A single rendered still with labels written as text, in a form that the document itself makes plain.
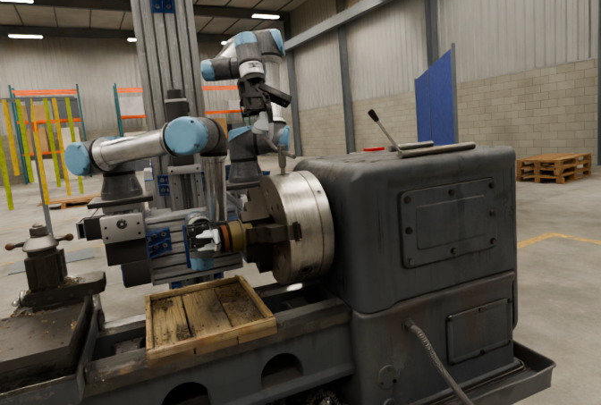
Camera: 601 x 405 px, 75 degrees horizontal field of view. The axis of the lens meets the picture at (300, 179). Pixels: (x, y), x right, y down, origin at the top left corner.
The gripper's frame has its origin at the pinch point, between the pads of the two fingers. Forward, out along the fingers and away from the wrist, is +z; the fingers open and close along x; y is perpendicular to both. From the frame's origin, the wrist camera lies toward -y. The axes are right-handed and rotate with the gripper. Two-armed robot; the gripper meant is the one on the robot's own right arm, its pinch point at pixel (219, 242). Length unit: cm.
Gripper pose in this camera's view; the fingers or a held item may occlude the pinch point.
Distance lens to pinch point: 108.0
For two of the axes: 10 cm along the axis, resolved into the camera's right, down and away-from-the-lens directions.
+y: -9.3, 1.2, -3.5
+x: -0.9, -9.9, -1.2
